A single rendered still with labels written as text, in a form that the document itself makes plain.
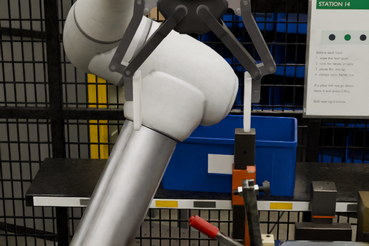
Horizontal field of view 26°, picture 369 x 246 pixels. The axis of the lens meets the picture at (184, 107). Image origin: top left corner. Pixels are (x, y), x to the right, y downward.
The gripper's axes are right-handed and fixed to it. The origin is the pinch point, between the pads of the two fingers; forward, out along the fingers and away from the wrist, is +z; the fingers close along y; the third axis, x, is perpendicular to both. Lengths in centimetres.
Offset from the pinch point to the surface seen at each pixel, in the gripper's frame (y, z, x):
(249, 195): 8.8, 26.2, 33.8
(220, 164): 4, 36, 71
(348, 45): 34, 13, 90
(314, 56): 26, 16, 90
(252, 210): 9.5, 29.1, 33.8
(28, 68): -73, 55, 212
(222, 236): 4.3, 34.8, 34.9
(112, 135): -42, 89, 225
